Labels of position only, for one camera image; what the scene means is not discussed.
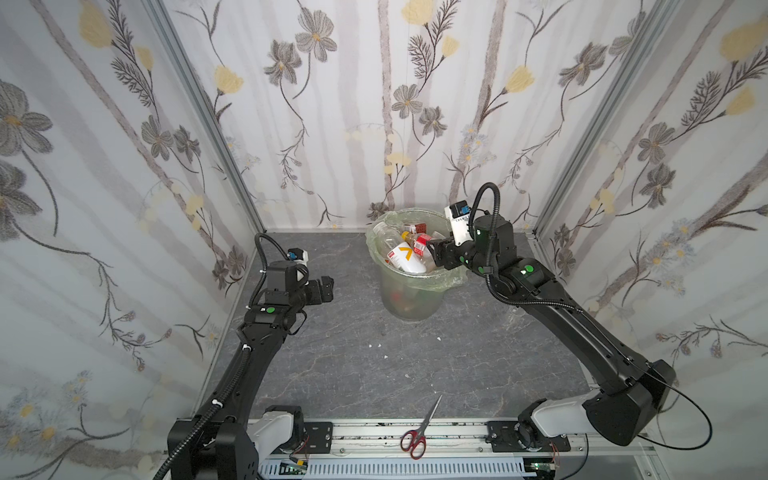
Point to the small yellow cap bottle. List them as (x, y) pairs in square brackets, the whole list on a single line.
[(420, 243)]

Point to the green mesh waste bin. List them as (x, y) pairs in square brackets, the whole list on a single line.
[(407, 303)]

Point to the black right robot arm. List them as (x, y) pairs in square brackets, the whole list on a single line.
[(631, 390)]

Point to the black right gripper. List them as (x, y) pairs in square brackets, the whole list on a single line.
[(447, 254)]

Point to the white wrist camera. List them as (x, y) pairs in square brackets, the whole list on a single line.
[(458, 215), (298, 255)]

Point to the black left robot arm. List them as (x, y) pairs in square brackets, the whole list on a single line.
[(252, 372)]

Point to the aluminium rail base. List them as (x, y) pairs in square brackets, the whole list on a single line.
[(457, 448)]

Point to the red handled scissors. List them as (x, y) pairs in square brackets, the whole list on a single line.
[(413, 442)]

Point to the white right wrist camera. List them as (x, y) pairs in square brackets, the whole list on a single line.
[(458, 215)]

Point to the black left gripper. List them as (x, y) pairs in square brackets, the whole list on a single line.
[(323, 289)]

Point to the yellow tea bottle red label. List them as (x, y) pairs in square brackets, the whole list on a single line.
[(415, 228)]

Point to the clear bottle red white label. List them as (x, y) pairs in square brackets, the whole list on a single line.
[(386, 236)]

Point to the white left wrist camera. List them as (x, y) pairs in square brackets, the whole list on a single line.
[(298, 255)]

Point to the green plastic bin liner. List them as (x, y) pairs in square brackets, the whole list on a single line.
[(438, 279)]

